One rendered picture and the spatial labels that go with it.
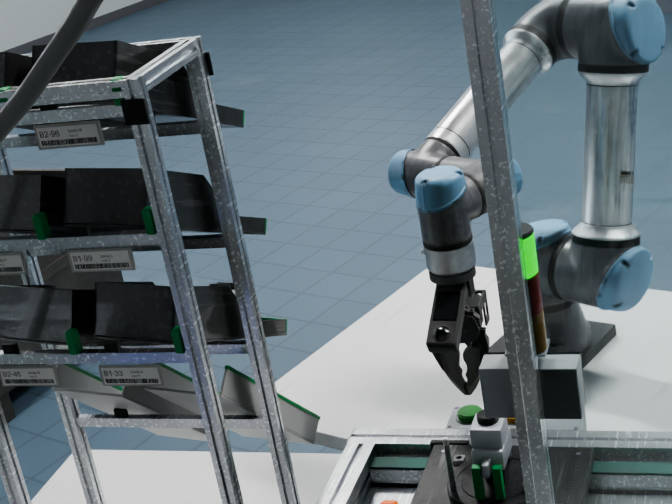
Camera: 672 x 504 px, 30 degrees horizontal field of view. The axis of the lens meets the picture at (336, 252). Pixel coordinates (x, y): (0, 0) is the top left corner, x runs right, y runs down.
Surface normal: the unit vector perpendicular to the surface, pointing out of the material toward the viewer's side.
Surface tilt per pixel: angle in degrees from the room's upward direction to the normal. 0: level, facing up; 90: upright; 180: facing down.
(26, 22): 90
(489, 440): 90
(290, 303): 0
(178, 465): 0
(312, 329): 0
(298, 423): 90
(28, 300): 65
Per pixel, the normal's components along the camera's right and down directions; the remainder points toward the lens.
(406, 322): -0.17, -0.91
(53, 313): -0.47, -0.02
